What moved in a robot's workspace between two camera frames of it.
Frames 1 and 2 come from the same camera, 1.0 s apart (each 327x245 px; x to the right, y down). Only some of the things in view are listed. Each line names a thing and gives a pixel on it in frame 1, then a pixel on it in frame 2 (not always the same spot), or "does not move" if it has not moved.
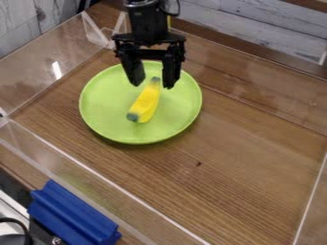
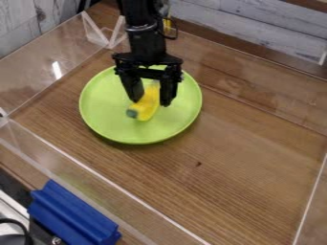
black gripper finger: x=171 y=68 -> x=167 y=90
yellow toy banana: x=145 y=104 does not move
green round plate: x=108 y=95 does not move
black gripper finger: x=133 y=67 -> x=133 y=86
